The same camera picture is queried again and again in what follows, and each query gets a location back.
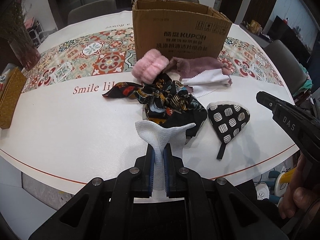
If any right hand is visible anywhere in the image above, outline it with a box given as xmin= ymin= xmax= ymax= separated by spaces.
xmin=279 ymin=153 xmax=319 ymax=220

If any white wiping cloth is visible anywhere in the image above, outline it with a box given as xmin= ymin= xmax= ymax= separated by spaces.
xmin=181 ymin=69 xmax=232 ymax=86

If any black television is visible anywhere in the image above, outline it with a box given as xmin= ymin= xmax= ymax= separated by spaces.
xmin=267 ymin=16 xmax=310 ymax=65

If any glass vase with dried flowers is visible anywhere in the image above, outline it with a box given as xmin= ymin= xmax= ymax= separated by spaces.
xmin=1 ymin=0 xmax=41 ymax=71

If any white shelf rack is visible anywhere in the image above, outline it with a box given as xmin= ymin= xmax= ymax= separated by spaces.
xmin=24 ymin=17 xmax=50 ymax=48

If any black white dotted pot holder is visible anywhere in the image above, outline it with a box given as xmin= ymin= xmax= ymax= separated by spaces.
xmin=207 ymin=101 xmax=251 ymax=160

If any black patterned silk scarf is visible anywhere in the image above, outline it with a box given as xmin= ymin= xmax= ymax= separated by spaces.
xmin=103 ymin=73 xmax=208 ymax=138

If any pink fluffy cloth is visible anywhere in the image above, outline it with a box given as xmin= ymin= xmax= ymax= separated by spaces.
xmin=131 ymin=49 xmax=169 ymax=85

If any grey dining chair right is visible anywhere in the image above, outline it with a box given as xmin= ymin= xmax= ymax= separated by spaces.
xmin=264 ymin=40 xmax=307 ymax=97

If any mauve fleece towel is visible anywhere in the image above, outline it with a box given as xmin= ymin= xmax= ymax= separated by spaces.
xmin=165 ymin=57 xmax=232 ymax=95

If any white patterned tablecloth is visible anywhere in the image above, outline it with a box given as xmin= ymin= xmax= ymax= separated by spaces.
xmin=0 ymin=11 xmax=299 ymax=203

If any grey dining chair left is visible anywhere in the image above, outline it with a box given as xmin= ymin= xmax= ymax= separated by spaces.
xmin=67 ymin=0 xmax=117 ymax=25

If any white textured cloth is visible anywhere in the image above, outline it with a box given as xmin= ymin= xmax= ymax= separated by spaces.
xmin=135 ymin=120 xmax=195 ymax=196

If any brown cardboard box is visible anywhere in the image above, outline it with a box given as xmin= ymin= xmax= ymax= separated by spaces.
xmin=132 ymin=0 xmax=232 ymax=59

